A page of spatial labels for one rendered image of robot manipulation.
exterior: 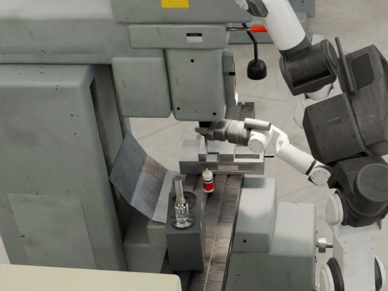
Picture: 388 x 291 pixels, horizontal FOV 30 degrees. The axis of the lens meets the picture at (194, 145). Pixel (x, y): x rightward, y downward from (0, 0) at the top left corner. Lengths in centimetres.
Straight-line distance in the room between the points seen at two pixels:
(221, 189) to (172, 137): 192
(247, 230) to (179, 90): 65
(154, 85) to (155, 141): 227
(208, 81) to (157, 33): 25
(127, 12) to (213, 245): 92
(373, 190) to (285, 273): 109
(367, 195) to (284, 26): 51
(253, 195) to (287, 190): 133
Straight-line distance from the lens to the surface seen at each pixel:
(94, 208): 285
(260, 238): 288
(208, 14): 237
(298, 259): 296
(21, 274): 78
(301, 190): 434
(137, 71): 254
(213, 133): 271
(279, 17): 201
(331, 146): 217
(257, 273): 304
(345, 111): 217
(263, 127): 265
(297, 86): 213
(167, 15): 240
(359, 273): 240
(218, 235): 276
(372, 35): 589
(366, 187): 201
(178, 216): 250
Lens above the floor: 284
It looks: 37 degrees down
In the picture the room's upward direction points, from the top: 7 degrees counter-clockwise
